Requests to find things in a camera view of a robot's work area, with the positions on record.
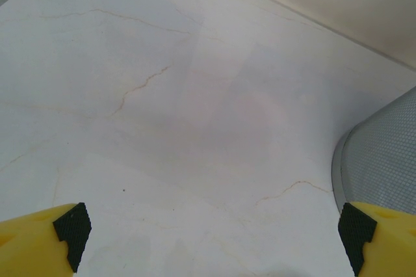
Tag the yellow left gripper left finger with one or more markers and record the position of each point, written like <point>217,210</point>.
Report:
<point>29,244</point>

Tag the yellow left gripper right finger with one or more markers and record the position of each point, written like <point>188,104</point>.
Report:
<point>390,244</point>

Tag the grey metal mesh bin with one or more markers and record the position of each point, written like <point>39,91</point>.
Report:
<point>383,160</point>

